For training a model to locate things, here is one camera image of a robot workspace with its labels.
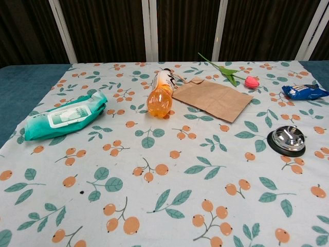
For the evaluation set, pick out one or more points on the blue snack packet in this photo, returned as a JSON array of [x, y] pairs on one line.
[[303, 92]]

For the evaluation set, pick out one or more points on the white partition frame post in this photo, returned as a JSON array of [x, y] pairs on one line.
[[150, 31], [63, 31], [217, 31], [312, 29]]

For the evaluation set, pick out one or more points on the silver call bell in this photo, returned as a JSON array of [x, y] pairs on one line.
[[287, 139]]

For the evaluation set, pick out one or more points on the green wet wipes pack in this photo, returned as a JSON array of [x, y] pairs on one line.
[[65, 117]]

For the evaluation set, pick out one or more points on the fruit and leaf print tablecloth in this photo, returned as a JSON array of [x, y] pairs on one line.
[[164, 180]]

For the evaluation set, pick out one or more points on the orange soda plastic bottle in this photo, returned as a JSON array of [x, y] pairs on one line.
[[162, 96]]

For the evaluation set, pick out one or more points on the pink artificial tulip flower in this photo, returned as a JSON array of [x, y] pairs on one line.
[[250, 81]]

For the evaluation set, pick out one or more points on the brown paper bag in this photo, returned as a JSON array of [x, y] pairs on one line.
[[213, 97]]

